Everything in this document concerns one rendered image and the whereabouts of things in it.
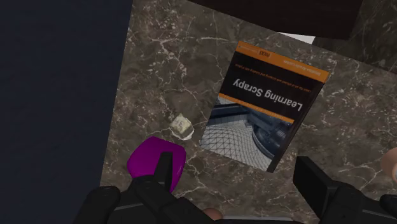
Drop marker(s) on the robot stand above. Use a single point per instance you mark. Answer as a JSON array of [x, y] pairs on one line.
[[279, 15]]

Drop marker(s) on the small tan round object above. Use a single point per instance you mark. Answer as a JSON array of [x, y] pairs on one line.
[[213, 214]]

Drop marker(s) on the small pale cube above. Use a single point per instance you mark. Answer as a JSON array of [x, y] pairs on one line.
[[181, 127]]

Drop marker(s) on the peach round object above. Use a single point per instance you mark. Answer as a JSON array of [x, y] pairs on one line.
[[389, 164]]

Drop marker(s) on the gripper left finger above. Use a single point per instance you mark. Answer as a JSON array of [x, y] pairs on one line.
[[145, 201]]

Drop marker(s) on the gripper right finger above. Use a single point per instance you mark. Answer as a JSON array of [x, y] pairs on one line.
[[341, 201]]

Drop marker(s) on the purple rounded object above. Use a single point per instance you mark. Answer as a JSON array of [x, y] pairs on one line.
[[145, 158]]

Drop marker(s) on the black and orange book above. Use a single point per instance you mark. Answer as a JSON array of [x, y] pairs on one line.
[[263, 102]]

